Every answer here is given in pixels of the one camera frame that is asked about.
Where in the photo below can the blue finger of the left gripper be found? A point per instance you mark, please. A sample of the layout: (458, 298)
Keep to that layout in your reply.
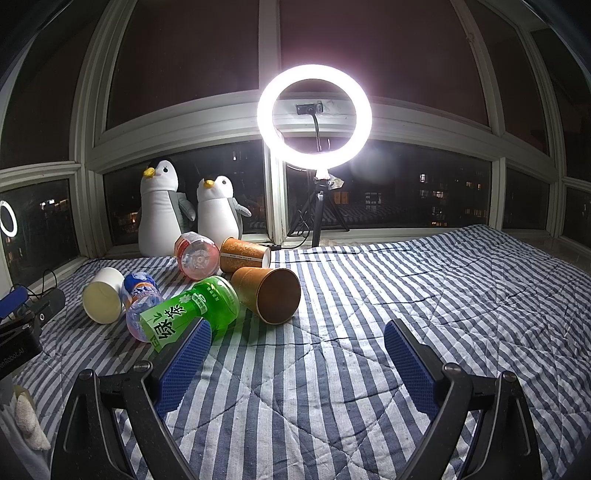
(13, 301)

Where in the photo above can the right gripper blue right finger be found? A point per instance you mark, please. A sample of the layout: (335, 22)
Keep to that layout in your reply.
(504, 445)

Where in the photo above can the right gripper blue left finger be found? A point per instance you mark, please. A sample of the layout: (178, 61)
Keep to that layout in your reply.
(89, 444)

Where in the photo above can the large red lemon tea bottle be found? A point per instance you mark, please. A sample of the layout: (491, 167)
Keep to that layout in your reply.
(197, 256)

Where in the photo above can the white paper cup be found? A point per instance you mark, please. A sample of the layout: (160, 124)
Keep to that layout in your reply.
(101, 298)

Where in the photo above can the brown paper cup rear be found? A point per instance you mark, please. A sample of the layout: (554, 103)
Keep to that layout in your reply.
(236, 253)

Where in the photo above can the brown paper cup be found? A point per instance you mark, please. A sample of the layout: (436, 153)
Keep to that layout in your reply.
(273, 294)
(236, 253)

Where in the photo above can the brown paper cup front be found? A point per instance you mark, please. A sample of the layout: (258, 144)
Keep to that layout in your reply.
(273, 294)

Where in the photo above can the gloved left hand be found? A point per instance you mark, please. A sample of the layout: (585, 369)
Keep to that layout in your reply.
(24, 445)

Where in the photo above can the blue orange soda bottle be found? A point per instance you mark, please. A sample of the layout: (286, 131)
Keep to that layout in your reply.
(139, 293)

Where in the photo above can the large penguin plush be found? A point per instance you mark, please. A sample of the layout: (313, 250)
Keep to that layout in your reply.
(165, 213)

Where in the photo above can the blue white striped quilt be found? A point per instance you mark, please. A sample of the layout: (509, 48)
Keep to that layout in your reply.
(319, 398)

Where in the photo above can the green tea bottle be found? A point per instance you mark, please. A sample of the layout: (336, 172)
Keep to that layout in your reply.
(212, 299)

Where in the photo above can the small penguin plush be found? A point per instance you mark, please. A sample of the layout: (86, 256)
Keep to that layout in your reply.
(219, 215)

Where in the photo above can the black tripod stand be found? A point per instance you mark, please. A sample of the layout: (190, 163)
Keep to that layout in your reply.
(308, 217)

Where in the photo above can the black phone holder clamp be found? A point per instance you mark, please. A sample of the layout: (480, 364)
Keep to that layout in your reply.
(312, 109)

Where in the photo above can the white window frame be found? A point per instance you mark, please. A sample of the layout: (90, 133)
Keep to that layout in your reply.
(481, 114)

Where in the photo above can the white ring light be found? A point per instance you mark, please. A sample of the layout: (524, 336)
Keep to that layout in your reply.
(324, 160)

